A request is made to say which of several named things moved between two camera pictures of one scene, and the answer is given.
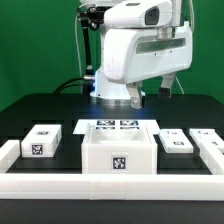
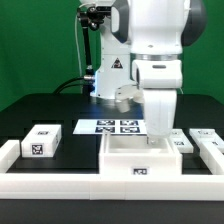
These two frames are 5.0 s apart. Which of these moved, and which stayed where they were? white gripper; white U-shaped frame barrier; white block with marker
Moved: white gripper
Stayed: white block with marker; white U-shaped frame barrier
